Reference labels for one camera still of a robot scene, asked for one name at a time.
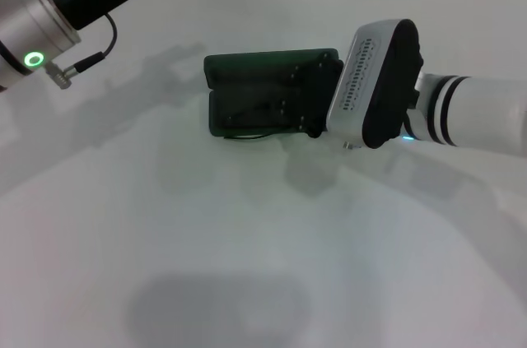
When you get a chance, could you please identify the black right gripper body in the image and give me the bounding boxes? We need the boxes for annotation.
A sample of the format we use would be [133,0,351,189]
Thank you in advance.
[287,58,345,139]

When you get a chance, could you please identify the green glasses case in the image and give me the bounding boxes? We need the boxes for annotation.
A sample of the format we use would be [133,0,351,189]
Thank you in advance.
[203,48,345,139]

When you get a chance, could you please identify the silver angled plug with cable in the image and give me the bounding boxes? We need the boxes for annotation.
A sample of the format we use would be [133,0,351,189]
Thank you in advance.
[45,13,119,89]

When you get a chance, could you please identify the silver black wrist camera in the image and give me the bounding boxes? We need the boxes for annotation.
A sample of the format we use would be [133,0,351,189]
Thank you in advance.
[326,18,425,151]

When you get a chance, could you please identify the black glasses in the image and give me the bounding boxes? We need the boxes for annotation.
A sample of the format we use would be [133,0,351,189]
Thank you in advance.
[222,111,300,143]

